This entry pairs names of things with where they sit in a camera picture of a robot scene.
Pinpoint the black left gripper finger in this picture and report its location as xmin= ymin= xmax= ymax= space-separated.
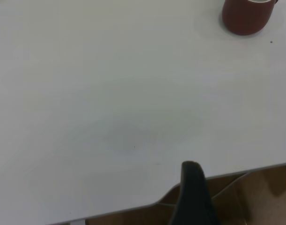
xmin=168 ymin=161 xmax=221 ymax=225

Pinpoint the grey cable under table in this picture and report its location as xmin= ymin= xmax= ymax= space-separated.
xmin=210 ymin=171 xmax=251 ymax=200

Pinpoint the red ceramic mug white inside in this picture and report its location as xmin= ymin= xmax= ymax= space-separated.
xmin=221 ymin=0 xmax=279 ymax=36

